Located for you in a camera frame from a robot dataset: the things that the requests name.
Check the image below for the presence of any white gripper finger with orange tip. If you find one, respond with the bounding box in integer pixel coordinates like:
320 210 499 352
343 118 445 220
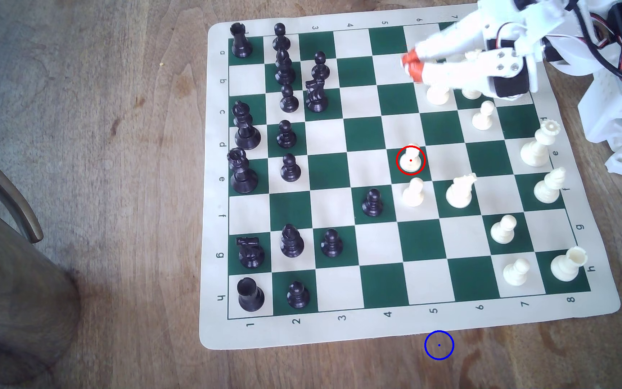
401 10 493 69
409 47 526 90

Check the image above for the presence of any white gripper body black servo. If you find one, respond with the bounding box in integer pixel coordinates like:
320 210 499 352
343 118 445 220
477 0 577 100

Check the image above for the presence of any white chess queen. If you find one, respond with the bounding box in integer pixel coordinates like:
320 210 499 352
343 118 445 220
520 119 561 167

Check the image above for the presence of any white chess knight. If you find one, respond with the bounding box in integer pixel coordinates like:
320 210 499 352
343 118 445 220
445 173 478 209

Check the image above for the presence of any black chess pawn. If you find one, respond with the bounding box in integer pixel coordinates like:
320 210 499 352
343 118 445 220
311 51 330 81
280 84 300 113
276 119 297 149
321 228 343 258
272 23 291 53
362 188 384 217
287 280 311 309
281 153 301 182

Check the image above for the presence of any white chess bishop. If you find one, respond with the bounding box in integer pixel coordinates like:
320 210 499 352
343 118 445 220
533 166 567 204

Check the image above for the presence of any black chess knight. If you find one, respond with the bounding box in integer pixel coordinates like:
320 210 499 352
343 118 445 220
236 236 265 269
305 79 329 113

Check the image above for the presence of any black chess bishop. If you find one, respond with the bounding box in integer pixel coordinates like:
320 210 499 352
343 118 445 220
275 50 296 86
280 224 305 258

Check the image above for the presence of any black chess rook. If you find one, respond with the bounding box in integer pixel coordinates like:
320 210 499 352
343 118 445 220
229 22 253 58
236 277 265 312

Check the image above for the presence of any white chess rook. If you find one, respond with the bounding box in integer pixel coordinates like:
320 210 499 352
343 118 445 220
551 246 588 282

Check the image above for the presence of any black chess king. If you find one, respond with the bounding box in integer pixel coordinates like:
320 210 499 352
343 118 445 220
233 101 262 150

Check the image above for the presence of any black chess queen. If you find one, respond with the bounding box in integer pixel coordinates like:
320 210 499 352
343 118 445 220
227 147 259 194

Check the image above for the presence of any green and white chess mat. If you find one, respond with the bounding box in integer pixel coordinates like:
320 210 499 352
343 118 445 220
199 3 622 351

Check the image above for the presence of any black cable bundle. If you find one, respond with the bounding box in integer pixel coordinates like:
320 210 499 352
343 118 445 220
577 0 622 88

